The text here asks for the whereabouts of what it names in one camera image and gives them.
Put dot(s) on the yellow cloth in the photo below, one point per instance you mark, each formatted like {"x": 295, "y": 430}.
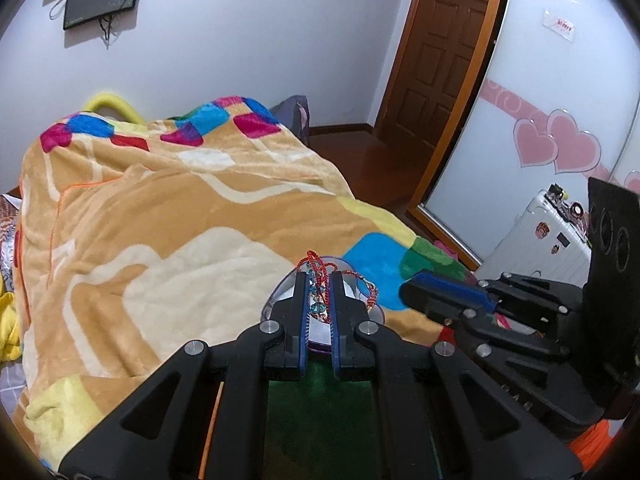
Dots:
{"x": 11, "y": 346}

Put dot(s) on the cosmetics on suitcase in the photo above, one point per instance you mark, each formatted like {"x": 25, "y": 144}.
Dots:
{"x": 571, "y": 212}

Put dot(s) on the colourful patchwork fleece blanket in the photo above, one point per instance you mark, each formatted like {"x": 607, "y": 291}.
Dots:
{"x": 134, "y": 239}

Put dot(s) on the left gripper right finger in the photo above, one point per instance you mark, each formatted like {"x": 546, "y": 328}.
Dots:
{"x": 339, "y": 326}

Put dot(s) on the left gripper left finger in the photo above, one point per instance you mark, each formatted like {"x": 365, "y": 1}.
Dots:
{"x": 300, "y": 323}

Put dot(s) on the white suitcase with stickers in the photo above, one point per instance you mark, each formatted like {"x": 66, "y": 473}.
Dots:
{"x": 542, "y": 244}

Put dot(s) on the white paper label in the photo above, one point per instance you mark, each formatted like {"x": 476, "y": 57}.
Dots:
{"x": 558, "y": 25}

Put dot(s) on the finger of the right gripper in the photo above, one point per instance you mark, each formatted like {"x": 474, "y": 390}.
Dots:
{"x": 441, "y": 311}
{"x": 471, "y": 295}

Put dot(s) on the purple heart-shaped jewelry tin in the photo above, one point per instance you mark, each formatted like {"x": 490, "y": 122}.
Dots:
{"x": 318, "y": 269}

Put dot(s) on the brown wooden door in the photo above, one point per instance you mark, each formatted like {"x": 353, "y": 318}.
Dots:
{"x": 433, "y": 57}

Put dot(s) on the yellow curved tube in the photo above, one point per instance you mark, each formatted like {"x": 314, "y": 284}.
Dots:
{"x": 116, "y": 104}

